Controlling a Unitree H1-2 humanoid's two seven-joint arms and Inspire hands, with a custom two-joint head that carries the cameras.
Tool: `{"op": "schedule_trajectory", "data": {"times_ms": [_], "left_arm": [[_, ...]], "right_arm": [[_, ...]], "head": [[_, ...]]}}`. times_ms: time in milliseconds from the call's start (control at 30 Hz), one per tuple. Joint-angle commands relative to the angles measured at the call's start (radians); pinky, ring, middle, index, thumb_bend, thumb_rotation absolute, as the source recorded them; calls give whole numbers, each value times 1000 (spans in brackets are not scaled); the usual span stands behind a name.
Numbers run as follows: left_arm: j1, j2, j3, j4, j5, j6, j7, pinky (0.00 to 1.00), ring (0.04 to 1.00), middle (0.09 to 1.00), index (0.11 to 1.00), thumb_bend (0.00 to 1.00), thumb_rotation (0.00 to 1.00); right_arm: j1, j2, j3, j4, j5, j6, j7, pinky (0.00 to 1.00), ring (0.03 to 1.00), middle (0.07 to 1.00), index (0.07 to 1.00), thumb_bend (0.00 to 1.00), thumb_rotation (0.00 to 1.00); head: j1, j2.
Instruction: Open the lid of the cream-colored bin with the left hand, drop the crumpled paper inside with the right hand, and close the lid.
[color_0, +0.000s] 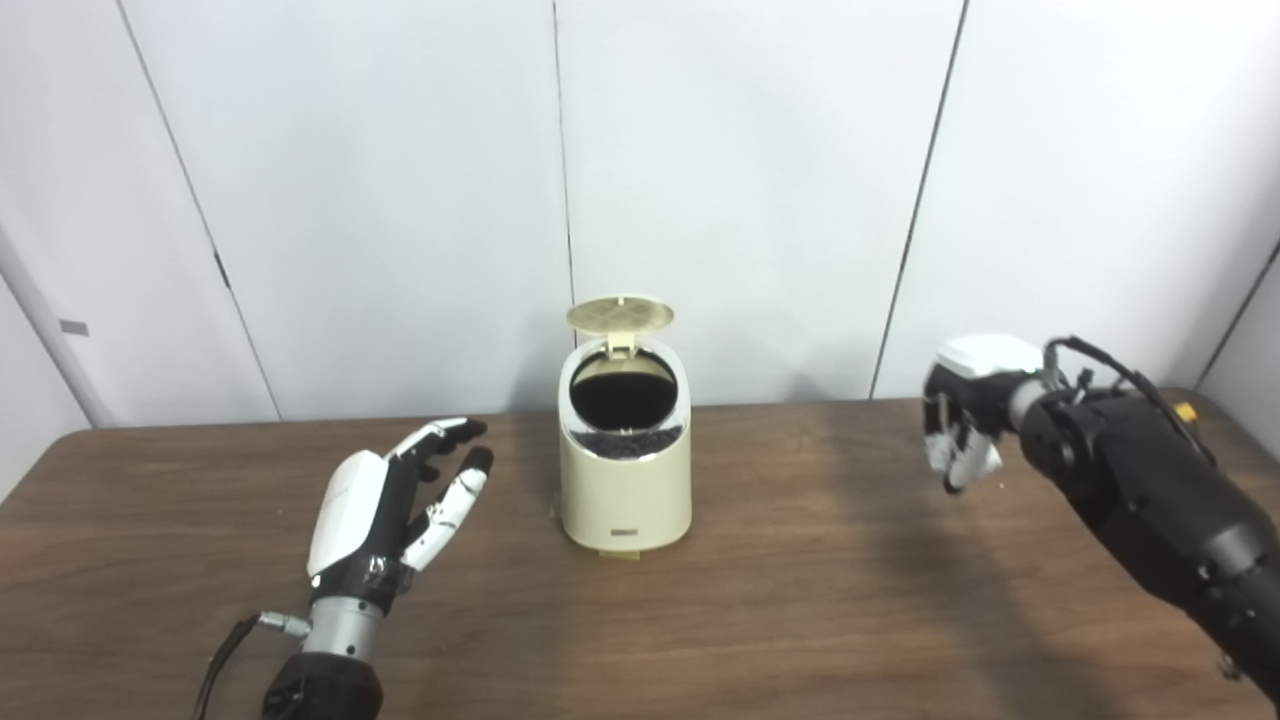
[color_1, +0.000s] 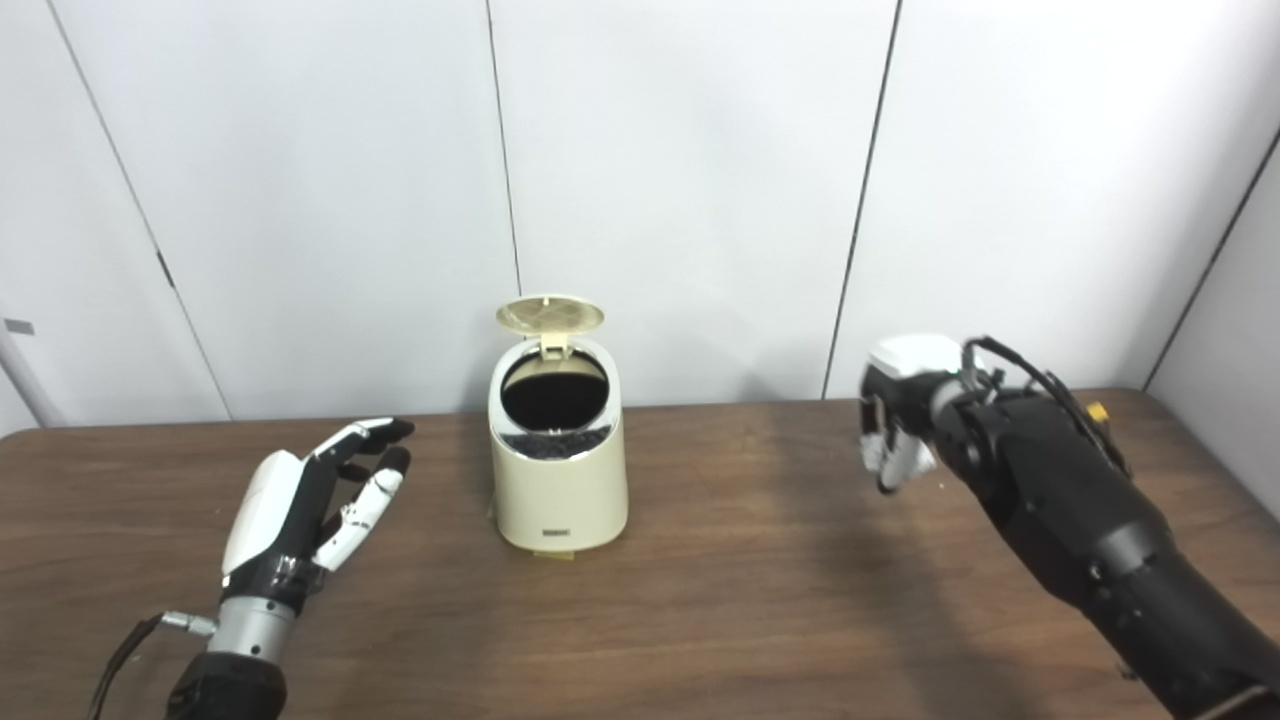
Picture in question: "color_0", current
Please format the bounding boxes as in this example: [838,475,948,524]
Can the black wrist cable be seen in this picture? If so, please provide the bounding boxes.
[1043,336,1216,466]
[192,612,313,720]

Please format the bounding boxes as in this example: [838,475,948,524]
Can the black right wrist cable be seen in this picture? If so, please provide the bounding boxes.
[1043,336,1216,466]

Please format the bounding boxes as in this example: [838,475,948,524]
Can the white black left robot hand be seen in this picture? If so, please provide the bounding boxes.
[306,417,495,611]

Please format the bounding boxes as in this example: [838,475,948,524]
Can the round cream bin lid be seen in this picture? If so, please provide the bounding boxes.
[566,294,675,359]

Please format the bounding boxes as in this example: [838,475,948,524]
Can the cream-colored cylindrical bin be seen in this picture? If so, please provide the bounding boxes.
[556,338,693,559]

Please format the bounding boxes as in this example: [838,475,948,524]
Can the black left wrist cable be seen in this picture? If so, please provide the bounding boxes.
[192,612,313,720]

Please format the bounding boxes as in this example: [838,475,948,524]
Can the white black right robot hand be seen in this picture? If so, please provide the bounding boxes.
[922,335,1046,496]

